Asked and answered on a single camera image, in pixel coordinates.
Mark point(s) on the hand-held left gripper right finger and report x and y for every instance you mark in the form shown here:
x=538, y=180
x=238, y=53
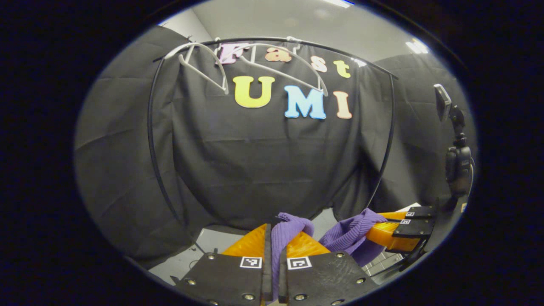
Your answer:
x=283, y=280

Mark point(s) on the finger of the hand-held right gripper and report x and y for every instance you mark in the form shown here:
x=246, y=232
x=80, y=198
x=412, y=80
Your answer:
x=414, y=228
x=420, y=212

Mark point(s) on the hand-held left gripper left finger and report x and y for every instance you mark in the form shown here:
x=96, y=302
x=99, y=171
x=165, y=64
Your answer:
x=267, y=272

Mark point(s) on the black clothes rack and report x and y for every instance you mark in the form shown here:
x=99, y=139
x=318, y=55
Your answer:
x=149, y=123

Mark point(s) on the white clothes hanger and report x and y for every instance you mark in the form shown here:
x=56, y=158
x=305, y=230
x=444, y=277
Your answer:
x=204, y=72
x=272, y=47

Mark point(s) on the black backdrop cloth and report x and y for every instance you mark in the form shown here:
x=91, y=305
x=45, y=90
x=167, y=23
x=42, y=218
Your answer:
x=255, y=170

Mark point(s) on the ceiling light panel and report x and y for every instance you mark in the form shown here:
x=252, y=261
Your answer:
x=417, y=46
x=338, y=2
x=359, y=63

